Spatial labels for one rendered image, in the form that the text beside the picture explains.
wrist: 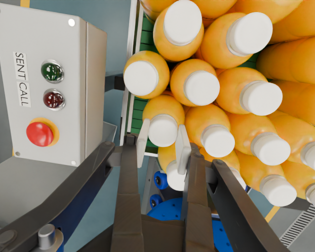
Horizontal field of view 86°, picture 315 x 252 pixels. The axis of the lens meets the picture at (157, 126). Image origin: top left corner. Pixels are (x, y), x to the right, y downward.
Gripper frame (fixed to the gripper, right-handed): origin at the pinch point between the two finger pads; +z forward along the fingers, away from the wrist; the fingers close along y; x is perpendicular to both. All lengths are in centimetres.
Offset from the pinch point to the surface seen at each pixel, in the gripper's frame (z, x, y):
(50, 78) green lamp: 2.5, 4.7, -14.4
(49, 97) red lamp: 2.4, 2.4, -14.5
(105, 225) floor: 113, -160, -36
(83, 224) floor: 113, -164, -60
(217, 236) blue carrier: 7.9, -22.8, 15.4
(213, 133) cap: 2.4, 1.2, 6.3
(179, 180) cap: 2.4, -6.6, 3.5
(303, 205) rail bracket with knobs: 13.4, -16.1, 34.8
